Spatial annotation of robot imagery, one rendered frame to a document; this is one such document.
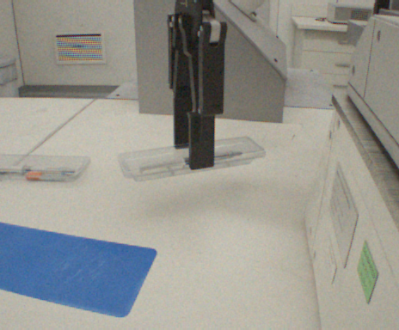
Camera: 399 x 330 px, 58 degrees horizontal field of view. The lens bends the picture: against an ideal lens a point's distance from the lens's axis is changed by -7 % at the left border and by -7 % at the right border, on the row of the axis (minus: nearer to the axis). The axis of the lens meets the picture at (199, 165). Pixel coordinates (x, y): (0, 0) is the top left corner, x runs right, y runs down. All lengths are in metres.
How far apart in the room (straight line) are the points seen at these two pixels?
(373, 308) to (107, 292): 0.25
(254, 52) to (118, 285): 0.50
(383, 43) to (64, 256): 0.36
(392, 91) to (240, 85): 0.55
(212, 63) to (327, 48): 2.41
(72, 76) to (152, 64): 3.01
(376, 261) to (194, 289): 0.21
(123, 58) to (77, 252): 3.16
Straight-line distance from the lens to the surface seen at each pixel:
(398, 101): 0.22
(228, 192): 0.52
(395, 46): 0.23
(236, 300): 0.37
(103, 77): 3.64
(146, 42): 0.77
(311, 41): 2.76
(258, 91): 0.75
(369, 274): 0.22
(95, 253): 0.43
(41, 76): 3.93
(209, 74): 0.39
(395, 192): 0.19
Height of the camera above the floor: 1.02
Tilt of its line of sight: 27 degrees down
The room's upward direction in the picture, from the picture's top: straight up
